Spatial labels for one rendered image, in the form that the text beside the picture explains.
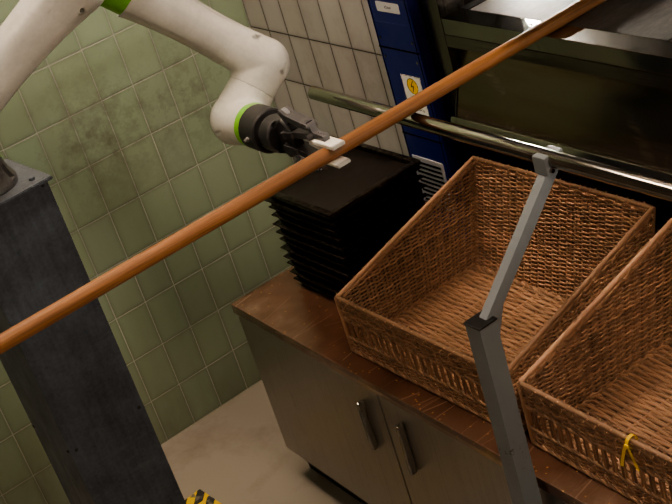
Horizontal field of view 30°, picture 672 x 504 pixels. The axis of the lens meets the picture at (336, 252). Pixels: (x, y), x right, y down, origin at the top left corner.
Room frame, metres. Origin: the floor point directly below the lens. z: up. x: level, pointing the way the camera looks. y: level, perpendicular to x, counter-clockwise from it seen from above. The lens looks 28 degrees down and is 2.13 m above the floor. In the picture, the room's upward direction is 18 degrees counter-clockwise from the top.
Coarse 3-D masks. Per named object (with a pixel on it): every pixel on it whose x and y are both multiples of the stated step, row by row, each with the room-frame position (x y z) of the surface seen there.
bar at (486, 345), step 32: (320, 96) 2.50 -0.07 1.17; (352, 96) 2.42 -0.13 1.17; (416, 128) 2.22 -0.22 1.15; (448, 128) 2.13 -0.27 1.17; (544, 160) 1.89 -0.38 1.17; (576, 160) 1.85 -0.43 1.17; (544, 192) 1.89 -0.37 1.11; (640, 192) 1.72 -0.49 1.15; (512, 256) 1.85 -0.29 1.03; (480, 320) 1.81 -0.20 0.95; (480, 352) 1.80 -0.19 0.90; (512, 384) 1.81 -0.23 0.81; (512, 416) 1.80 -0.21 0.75; (512, 448) 1.79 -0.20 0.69; (512, 480) 1.80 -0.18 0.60
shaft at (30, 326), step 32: (544, 32) 2.39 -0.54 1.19; (480, 64) 2.31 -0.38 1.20; (416, 96) 2.24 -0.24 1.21; (384, 128) 2.19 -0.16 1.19; (320, 160) 2.12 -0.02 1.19; (256, 192) 2.05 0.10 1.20; (192, 224) 2.00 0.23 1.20; (160, 256) 1.95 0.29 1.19; (96, 288) 1.89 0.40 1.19; (32, 320) 1.84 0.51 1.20; (0, 352) 1.80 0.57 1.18
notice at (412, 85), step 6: (402, 78) 2.84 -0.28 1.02; (408, 78) 2.81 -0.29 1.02; (414, 78) 2.79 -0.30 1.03; (408, 84) 2.82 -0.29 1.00; (414, 84) 2.80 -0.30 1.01; (420, 84) 2.78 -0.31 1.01; (408, 90) 2.82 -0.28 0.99; (414, 90) 2.80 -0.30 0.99; (420, 90) 2.78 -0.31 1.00; (408, 96) 2.83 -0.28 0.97; (426, 108) 2.78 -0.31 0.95; (426, 114) 2.78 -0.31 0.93
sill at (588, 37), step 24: (456, 24) 2.66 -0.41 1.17; (480, 24) 2.59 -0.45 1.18; (504, 24) 2.54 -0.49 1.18; (528, 24) 2.50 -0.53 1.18; (528, 48) 2.46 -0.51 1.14; (552, 48) 2.39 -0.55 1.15; (576, 48) 2.33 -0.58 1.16; (600, 48) 2.27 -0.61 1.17; (624, 48) 2.22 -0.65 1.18; (648, 48) 2.19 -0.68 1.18
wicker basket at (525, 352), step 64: (448, 192) 2.60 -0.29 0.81; (512, 192) 2.52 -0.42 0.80; (576, 192) 2.36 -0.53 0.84; (384, 256) 2.49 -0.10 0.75; (448, 256) 2.57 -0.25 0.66; (576, 256) 2.33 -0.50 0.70; (384, 320) 2.27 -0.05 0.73; (448, 320) 2.42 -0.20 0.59; (512, 320) 2.34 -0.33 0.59; (448, 384) 2.12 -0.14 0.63; (576, 384) 2.04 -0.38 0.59
